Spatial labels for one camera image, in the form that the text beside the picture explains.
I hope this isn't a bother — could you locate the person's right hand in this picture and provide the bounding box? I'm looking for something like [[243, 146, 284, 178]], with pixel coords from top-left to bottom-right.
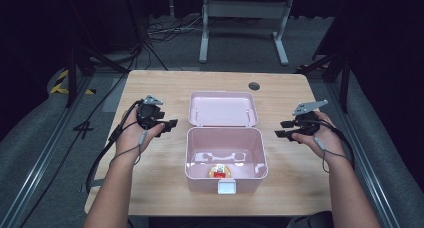
[[290, 110, 347, 162]]

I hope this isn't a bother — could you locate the person's left hand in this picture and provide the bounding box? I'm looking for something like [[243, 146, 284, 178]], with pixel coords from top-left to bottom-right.
[[115, 106, 166, 158]]

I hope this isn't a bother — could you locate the round yellow snack packet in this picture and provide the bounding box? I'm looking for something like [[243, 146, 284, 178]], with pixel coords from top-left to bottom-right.
[[208, 164, 233, 179]]

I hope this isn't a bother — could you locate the grey metal table frame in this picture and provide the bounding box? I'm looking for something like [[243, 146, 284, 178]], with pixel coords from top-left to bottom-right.
[[198, 0, 294, 67]]

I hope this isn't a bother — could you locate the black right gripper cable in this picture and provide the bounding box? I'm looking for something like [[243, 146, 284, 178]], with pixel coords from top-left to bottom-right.
[[293, 118, 356, 171]]

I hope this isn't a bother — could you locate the grey right wrist strap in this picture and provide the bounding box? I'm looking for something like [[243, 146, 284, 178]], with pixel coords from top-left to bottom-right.
[[313, 135, 351, 174]]

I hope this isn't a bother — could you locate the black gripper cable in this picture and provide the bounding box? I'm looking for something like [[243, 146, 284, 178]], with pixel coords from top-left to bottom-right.
[[293, 118, 356, 171], [85, 99, 144, 195]]

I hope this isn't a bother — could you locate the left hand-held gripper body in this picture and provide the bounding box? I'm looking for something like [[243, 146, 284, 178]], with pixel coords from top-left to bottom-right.
[[136, 94, 166, 130]]

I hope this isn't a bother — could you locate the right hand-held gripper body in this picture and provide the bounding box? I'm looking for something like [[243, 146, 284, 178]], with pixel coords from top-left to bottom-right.
[[291, 99, 329, 136]]

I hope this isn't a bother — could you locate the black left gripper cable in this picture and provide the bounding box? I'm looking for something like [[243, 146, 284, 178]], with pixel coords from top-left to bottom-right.
[[85, 99, 144, 195]]

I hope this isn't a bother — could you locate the black tripod stand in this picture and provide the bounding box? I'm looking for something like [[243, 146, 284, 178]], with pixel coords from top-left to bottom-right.
[[65, 0, 169, 109], [298, 7, 354, 115]]

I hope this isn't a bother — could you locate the bundle of floor cables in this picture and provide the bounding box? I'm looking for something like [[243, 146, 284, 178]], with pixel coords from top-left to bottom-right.
[[144, 14, 261, 44]]

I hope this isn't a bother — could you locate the grey wrist strap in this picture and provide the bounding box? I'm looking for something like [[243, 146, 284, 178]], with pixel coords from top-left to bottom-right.
[[313, 135, 351, 174], [109, 128, 148, 167]]

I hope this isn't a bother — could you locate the grey left wrist strap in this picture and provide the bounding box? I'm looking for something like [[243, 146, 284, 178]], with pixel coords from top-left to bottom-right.
[[109, 128, 148, 167]]

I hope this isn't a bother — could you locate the pink storage box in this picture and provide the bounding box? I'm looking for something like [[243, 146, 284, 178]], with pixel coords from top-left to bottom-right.
[[184, 90, 269, 195]]

